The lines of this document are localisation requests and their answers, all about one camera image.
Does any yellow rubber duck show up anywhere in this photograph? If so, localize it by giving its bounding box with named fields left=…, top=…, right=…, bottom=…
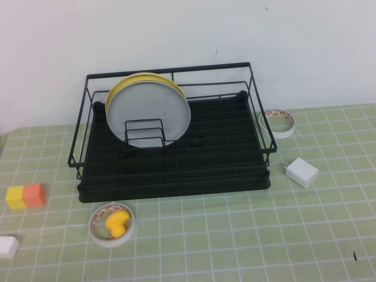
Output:
left=105, top=210, right=130, bottom=238

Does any white tape roll orange print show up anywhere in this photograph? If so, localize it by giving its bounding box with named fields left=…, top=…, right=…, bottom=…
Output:
left=258, top=108, right=297, bottom=139
left=88, top=202, right=136, bottom=249

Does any green checked tablecloth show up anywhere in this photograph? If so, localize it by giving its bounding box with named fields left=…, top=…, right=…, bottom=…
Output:
left=0, top=104, right=376, bottom=282

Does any yellow cube block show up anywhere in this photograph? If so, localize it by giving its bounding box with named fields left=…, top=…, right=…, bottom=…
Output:
left=5, top=186, right=27, bottom=210

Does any yellow round plate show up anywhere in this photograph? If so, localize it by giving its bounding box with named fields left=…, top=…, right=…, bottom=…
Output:
left=105, top=72, right=186, bottom=118

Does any grey round plate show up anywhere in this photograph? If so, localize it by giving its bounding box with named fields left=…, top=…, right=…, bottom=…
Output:
left=106, top=81, right=192, bottom=149

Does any white USB charger plug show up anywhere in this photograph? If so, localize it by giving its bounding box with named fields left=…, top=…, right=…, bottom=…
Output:
left=282, top=157, right=320, bottom=188

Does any black wire dish rack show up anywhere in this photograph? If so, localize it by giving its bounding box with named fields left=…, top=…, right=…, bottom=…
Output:
left=67, top=61, right=278, bottom=205

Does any orange cube block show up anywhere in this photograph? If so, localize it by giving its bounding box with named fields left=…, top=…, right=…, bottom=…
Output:
left=22, top=183, right=47, bottom=209

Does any white foam block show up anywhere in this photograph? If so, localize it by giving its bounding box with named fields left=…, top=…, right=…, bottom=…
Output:
left=0, top=236, right=20, bottom=260

